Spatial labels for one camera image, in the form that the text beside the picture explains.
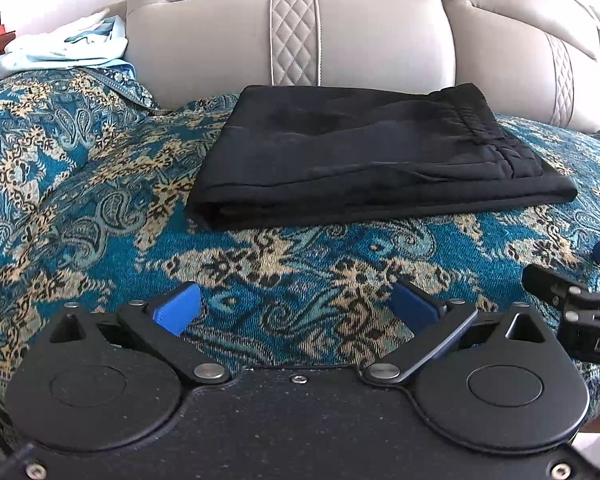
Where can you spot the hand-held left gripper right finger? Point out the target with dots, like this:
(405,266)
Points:
(413,302)

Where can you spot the blue patterned blanket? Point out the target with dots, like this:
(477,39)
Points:
(105,185)

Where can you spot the light blue cloth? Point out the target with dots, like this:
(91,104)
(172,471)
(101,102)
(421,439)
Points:
(75,50)

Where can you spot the black pants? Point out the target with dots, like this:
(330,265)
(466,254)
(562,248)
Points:
(360,160)

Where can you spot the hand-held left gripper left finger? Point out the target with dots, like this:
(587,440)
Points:
(176,307)

